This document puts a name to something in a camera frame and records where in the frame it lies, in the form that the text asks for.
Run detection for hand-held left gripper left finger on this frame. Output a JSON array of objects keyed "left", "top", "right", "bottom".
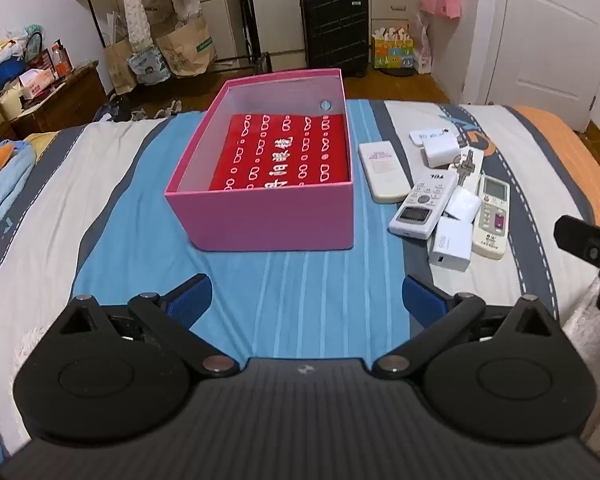
[{"left": 50, "top": 274, "right": 241, "bottom": 378}]

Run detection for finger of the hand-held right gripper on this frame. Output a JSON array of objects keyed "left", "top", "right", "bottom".
[{"left": 554, "top": 215, "right": 600, "bottom": 316}]

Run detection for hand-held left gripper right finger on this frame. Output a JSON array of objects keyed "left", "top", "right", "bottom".
[{"left": 372, "top": 275, "right": 563, "bottom": 378}]

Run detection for white charger with port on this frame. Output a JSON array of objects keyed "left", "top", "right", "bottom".
[{"left": 428, "top": 217, "right": 473, "bottom": 272}]

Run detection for white remote with display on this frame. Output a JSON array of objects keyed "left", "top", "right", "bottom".
[{"left": 389, "top": 170, "right": 462, "bottom": 240}]

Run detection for cream remote coloured buttons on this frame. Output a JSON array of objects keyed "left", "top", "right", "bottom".
[{"left": 472, "top": 175, "right": 510, "bottom": 260}]

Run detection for small white charger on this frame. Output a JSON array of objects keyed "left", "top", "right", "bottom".
[{"left": 446, "top": 187, "right": 482, "bottom": 223}]

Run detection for pink cardboard box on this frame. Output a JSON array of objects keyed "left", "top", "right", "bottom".
[{"left": 164, "top": 67, "right": 356, "bottom": 252}]

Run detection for white remote pink label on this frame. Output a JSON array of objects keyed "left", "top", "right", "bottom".
[{"left": 358, "top": 141, "right": 412, "bottom": 204}]

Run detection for bunch of keys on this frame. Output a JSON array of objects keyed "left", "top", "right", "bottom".
[{"left": 450, "top": 149, "right": 483, "bottom": 186}]

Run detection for large white charger with prongs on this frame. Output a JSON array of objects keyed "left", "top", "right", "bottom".
[{"left": 422, "top": 132, "right": 463, "bottom": 168}]

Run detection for white tag card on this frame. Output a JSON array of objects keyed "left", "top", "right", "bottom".
[{"left": 409, "top": 127, "right": 448, "bottom": 148}]

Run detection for pale fuzzy blanket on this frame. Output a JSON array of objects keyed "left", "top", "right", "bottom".
[{"left": 562, "top": 277, "right": 600, "bottom": 461}]

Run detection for red printed cloth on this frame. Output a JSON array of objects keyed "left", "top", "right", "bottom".
[{"left": 209, "top": 112, "right": 352, "bottom": 192}]

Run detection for black floor bag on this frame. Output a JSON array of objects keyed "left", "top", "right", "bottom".
[{"left": 92, "top": 94, "right": 133, "bottom": 123}]

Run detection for white door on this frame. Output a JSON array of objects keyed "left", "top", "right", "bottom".
[{"left": 460, "top": 0, "right": 600, "bottom": 121}]

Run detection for wooden nightstand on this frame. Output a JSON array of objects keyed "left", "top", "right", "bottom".
[{"left": 10, "top": 62, "right": 108, "bottom": 138}]

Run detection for printed white plastic bag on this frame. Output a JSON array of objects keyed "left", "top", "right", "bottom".
[{"left": 127, "top": 45, "right": 171, "bottom": 86}]

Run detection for plain brown paper bag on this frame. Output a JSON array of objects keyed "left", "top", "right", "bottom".
[{"left": 104, "top": 37, "right": 138, "bottom": 95}]

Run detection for clear white plastic bag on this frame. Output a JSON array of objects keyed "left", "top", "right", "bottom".
[{"left": 412, "top": 25, "right": 433, "bottom": 73}]

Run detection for brown paper bag green label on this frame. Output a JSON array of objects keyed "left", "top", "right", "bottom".
[{"left": 156, "top": 17, "right": 217, "bottom": 78}]

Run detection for colourful gift bag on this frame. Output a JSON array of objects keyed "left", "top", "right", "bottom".
[{"left": 372, "top": 30, "right": 415, "bottom": 70}]

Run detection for tissue box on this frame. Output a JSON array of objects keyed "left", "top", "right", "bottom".
[{"left": 20, "top": 69, "right": 56, "bottom": 100}]

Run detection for black clothes rack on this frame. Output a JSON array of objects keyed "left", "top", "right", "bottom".
[{"left": 87, "top": 0, "right": 271, "bottom": 76}]

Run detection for orange bottle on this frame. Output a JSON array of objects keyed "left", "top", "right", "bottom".
[{"left": 51, "top": 40, "right": 72, "bottom": 78}]

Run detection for black suitcase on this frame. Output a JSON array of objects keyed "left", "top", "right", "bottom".
[{"left": 300, "top": 0, "right": 370, "bottom": 78}]

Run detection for red gift box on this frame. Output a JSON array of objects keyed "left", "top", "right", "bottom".
[{"left": 27, "top": 49, "right": 56, "bottom": 72}]

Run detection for white fluffy cardigan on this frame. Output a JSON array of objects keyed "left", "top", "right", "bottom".
[{"left": 117, "top": 0, "right": 201, "bottom": 48}]

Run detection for pale wardrobe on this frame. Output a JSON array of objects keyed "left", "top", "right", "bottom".
[{"left": 195, "top": 0, "right": 426, "bottom": 61}]

